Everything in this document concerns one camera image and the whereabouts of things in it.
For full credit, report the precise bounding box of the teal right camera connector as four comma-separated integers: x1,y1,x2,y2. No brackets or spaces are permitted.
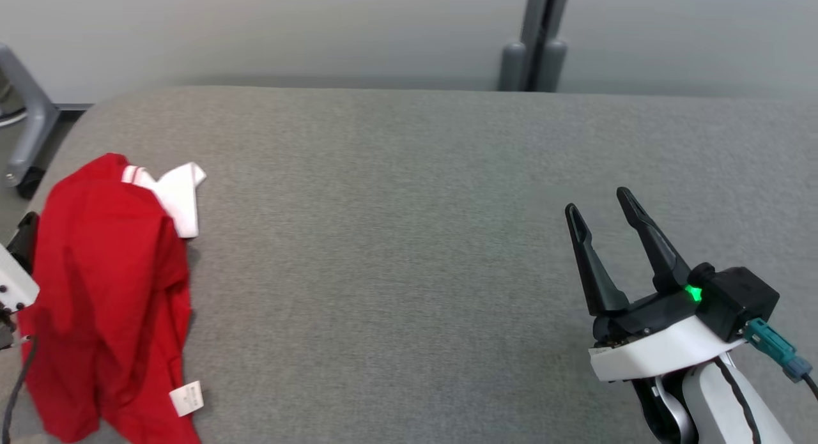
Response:
743,318,813,383

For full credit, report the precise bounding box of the black left camera cable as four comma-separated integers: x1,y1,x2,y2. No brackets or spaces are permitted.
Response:
0,335,37,444

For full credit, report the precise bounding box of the red jersey with white sleeves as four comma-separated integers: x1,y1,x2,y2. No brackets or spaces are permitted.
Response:
16,153,207,444

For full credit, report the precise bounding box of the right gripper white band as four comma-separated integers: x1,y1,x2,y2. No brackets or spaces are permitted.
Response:
565,187,746,383

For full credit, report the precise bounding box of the grey partition post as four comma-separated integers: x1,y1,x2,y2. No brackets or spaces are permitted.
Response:
498,0,573,93

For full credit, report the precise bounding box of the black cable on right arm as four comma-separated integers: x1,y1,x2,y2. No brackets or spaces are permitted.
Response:
713,355,766,444

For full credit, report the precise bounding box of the grey fabric sofa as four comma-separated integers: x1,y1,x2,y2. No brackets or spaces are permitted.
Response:
0,86,818,444

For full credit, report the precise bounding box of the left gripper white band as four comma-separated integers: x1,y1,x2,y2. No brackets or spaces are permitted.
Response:
0,211,40,350

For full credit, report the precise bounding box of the grey metal frame with caster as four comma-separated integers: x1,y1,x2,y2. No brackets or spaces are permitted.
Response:
0,44,62,199

